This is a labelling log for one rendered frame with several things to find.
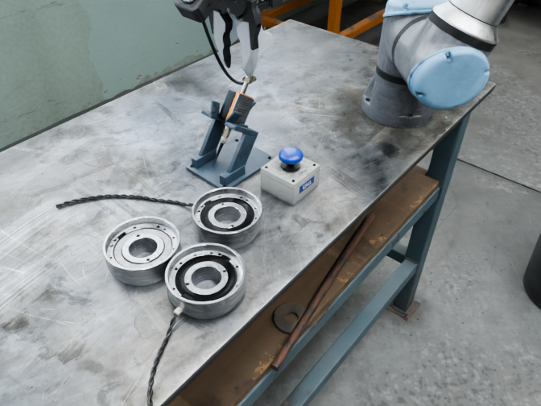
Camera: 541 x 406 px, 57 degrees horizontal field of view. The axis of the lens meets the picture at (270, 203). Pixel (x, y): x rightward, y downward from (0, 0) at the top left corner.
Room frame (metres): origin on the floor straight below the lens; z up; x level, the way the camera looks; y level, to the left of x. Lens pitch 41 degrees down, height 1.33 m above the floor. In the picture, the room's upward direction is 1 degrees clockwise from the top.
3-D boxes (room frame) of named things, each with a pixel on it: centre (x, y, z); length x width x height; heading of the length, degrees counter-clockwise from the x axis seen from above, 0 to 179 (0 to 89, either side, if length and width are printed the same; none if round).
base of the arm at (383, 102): (0.92, -0.27, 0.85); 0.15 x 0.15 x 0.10
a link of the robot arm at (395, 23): (0.92, -0.27, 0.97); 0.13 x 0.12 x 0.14; 7
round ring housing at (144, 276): (0.49, 0.18, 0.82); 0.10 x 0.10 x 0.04
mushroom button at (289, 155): (0.66, -0.03, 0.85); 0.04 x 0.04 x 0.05
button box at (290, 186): (0.66, -0.04, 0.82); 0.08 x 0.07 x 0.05; 141
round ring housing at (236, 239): (0.56, 0.06, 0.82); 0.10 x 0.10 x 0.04
